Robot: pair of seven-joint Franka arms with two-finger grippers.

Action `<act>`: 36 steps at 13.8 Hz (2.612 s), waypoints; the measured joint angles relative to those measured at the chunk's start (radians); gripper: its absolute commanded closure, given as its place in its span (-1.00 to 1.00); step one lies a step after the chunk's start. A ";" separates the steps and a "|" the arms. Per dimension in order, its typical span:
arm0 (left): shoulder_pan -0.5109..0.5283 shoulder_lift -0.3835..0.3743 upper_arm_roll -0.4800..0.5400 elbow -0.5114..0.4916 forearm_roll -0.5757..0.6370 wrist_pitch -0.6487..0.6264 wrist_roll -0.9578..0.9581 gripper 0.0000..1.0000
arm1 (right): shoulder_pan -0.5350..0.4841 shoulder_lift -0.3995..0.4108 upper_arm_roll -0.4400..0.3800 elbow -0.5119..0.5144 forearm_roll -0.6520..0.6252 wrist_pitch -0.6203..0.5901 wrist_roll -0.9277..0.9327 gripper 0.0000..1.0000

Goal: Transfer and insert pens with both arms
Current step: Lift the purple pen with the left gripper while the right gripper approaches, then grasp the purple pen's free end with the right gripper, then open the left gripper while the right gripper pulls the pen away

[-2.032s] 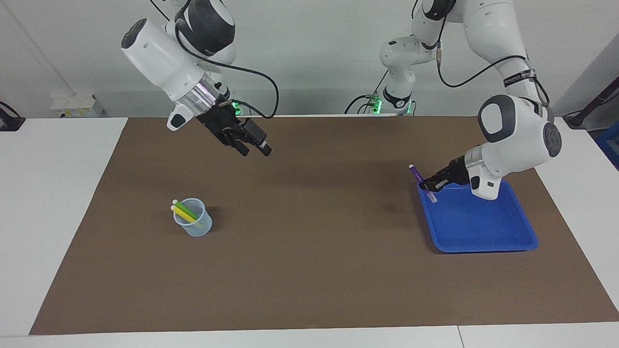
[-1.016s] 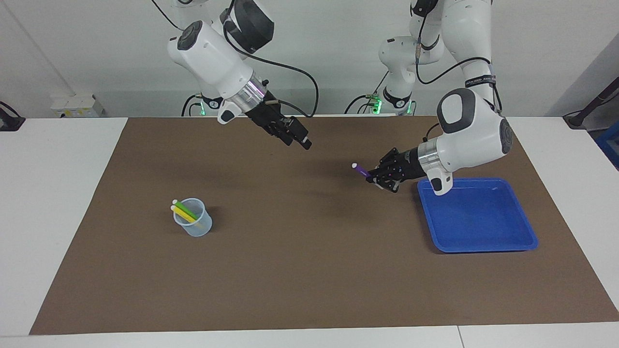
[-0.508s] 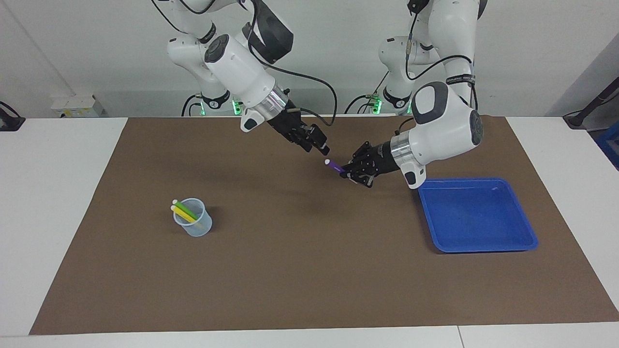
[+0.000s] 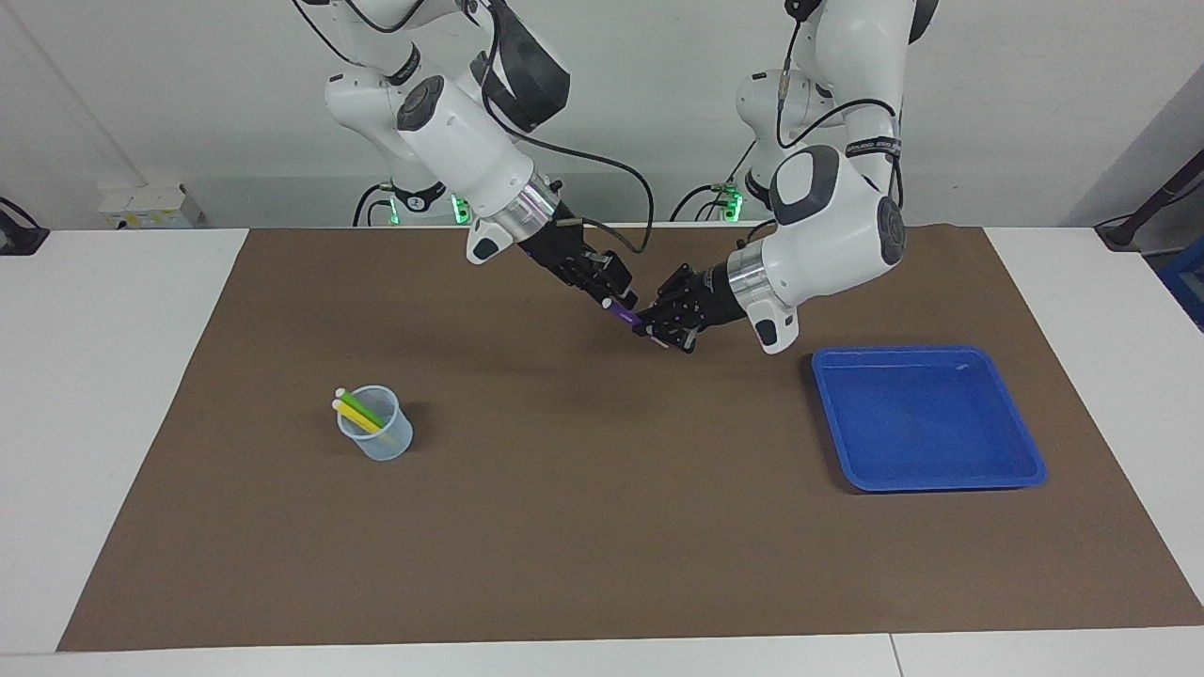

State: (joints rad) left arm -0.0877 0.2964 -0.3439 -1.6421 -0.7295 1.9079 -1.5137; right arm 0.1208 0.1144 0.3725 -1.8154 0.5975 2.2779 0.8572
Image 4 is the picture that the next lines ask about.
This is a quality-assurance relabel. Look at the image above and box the white power box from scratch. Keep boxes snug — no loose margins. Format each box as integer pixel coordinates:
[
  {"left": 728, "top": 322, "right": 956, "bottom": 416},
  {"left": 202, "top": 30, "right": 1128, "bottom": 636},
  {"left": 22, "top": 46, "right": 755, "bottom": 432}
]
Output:
[{"left": 99, "top": 183, "right": 206, "bottom": 231}]

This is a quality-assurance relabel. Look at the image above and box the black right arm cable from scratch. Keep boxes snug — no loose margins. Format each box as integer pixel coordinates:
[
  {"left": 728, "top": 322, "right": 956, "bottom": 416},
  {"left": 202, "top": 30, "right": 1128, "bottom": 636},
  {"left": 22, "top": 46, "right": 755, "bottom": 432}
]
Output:
[{"left": 292, "top": 0, "right": 656, "bottom": 255}]

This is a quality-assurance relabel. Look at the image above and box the black base cable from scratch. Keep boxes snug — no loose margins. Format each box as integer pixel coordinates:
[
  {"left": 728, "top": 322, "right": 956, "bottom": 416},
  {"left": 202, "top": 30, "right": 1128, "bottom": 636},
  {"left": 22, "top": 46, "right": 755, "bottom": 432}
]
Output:
[
  {"left": 670, "top": 141, "right": 758, "bottom": 224},
  {"left": 353, "top": 183, "right": 391, "bottom": 227}
]

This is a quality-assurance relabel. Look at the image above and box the green pen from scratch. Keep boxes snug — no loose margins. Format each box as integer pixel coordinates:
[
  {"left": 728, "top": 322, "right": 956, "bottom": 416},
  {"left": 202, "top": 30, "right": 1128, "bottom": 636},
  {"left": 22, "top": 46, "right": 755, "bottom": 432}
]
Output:
[{"left": 335, "top": 387, "right": 385, "bottom": 426}]

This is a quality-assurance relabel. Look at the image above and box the yellow pen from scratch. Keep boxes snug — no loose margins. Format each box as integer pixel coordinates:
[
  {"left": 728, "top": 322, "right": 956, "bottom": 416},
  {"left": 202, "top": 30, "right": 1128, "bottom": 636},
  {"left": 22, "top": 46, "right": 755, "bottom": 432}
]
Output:
[{"left": 331, "top": 399, "right": 382, "bottom": 435}]

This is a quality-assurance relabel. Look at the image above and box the blue plastic tray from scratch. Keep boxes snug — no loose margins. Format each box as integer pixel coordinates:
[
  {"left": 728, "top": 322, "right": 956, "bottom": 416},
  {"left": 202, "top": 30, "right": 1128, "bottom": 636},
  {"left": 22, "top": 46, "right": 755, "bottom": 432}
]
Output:
[{"left": 811, "top": 345, "right": 1048, "bottom": 494}]

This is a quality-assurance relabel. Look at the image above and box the black angled stand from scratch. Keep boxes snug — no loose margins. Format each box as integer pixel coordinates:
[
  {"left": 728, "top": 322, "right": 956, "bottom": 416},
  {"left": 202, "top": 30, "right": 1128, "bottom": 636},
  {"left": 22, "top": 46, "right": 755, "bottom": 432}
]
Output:
[{"left": 1096, "top": 150, "right": 1204, "bottom": 253}]

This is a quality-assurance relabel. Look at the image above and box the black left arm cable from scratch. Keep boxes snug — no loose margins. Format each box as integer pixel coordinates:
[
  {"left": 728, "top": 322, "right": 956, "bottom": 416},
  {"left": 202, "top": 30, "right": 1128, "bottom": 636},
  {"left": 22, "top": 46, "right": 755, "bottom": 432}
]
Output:
[{"left": 776, "top": 0, "right": 906, "bottom": 213}]

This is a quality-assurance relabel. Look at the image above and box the brown table mat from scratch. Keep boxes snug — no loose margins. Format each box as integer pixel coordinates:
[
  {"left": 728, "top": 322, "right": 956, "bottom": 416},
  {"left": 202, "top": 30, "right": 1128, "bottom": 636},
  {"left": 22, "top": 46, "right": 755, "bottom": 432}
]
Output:
[{"left": 56, "top": 224, "right": 1204, "bottom": 652}]

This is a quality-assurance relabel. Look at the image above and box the black right base cable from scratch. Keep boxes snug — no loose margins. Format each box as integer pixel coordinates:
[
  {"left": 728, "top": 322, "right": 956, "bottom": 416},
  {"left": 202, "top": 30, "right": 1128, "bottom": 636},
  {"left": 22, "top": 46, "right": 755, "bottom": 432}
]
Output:
[{"left": 353, "top": 183, "right": 391, "bottom": 227}]

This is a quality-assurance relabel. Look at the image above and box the black clamp mount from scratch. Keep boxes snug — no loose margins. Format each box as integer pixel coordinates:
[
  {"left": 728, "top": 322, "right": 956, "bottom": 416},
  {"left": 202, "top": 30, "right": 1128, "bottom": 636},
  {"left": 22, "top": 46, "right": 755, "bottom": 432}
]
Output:
[{"left": 0, "top": 197, "right": 50, "bottom": 257}]

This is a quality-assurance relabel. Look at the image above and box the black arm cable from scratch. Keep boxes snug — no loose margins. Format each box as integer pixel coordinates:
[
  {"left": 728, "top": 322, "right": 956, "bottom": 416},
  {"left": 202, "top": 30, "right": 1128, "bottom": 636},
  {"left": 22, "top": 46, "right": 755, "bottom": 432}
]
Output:
[
  {"left": 776, "top": 0, "right": 906, "bottom": 213},
  {"left": 292, "top": 0, "right": 656, "bottom": 255}
]

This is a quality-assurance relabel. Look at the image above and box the translucent plastic cup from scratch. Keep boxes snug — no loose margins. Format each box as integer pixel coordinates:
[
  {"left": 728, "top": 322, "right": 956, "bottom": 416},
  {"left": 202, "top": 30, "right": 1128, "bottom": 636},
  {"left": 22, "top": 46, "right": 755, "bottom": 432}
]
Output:
[{"left": 337, "top": 385, "right": 414, "bottom": 463}]

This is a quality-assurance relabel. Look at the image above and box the black left base cable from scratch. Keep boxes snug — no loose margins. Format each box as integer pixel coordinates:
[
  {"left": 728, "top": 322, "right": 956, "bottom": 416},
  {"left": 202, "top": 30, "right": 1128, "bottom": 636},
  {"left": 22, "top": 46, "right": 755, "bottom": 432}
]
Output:
[{"left": 670, "top": 141, "right": 758, "bottom": 224}]

